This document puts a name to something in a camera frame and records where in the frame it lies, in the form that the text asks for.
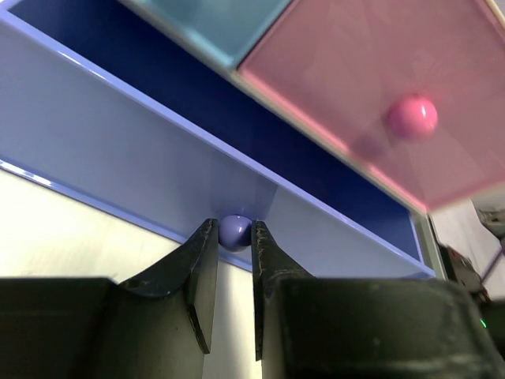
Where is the pink drawer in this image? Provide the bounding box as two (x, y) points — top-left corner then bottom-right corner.
(238, 1), (504, 212)

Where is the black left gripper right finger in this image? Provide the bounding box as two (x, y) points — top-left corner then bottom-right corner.
(251, 221), (504, 378)

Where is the purple blue drawer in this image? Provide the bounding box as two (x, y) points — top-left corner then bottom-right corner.
(1, 1), (434, 279)

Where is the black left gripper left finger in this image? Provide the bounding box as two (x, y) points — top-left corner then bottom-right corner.
(1, 219), (219, 378)

